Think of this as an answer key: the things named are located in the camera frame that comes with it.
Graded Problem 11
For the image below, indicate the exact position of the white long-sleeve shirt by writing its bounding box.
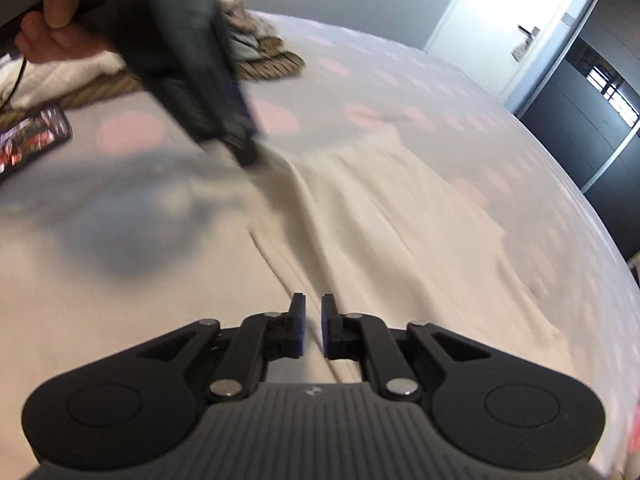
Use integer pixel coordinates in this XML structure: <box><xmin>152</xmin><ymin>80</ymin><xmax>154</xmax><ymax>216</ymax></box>
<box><xmin>1</xmin><ymin>127</ymin><xmax>575</xmax><ymax>479</ymax></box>

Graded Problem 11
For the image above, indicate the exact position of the person's left hand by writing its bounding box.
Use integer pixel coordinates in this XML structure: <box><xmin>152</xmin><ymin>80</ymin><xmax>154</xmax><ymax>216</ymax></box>
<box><xmin>15</xmin><ymin>0</ymin><xmax>115</xmax><ymax>64</ymax></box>

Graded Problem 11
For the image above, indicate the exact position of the grey garment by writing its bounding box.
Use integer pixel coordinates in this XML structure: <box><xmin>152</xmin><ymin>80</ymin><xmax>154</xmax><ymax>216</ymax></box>
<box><xmin>218</xmin><ymin>0</ymin><xmax>284</xmax><ymax>62</ymax></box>

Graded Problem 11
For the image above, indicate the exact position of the pink polka-dot bed sheet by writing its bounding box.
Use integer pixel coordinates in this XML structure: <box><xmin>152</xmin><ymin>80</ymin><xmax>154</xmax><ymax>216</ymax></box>
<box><xmin>2</xmin><ymin>16</ymin><xmax>639</xmax><ymax>472</ymax></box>

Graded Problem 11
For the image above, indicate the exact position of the cream textured garment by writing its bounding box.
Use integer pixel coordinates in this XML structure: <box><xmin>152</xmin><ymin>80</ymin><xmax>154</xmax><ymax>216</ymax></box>
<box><xmin>1</xmin><ymin>52</ymin><xmax>126</xmax><ymax>110</ymax></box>

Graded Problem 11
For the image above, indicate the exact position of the smartphone with lit screen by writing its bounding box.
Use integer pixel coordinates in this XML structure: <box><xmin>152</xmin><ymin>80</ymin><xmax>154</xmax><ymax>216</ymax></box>
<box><xmin>0</xmin><ymin>105</ymin><xmax>73</xmax><ymax>182</ymax></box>

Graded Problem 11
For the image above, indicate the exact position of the white door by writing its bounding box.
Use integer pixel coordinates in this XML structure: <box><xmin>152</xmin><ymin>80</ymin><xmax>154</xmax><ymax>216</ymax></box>
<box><xmin>425</xmin><ymin>0</ymin><xmax>577</xmax><ymax>103</ymax></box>

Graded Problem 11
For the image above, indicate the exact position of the dark wardrobe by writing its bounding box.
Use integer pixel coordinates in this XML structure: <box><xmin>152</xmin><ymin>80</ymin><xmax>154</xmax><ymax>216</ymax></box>
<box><xmin>521</xmin><ymin>0</ymin><xmax>639</xmax><ymax>259</ymax></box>

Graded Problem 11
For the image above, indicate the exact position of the black door handle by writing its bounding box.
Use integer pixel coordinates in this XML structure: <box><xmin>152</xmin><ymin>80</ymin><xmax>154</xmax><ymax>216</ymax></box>
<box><xmin>518</xmin><ymin>25</ymin><xmax>539</xmax><ymax>40</ymax></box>

